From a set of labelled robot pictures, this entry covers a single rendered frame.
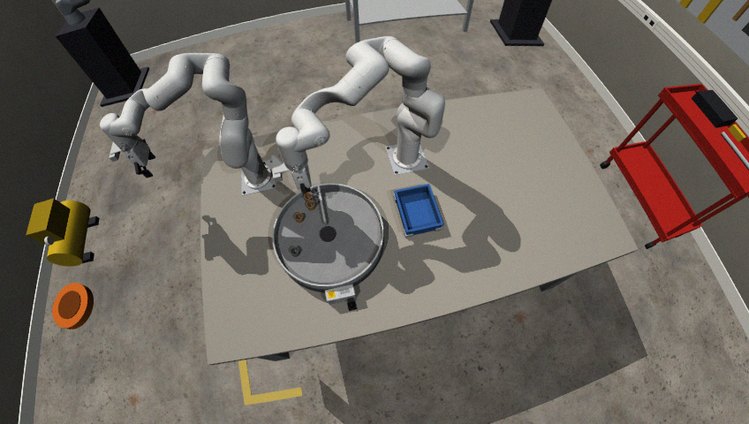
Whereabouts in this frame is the blue open-top crate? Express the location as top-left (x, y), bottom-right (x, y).
top-left (394, 184), bottom-right (443, 235)

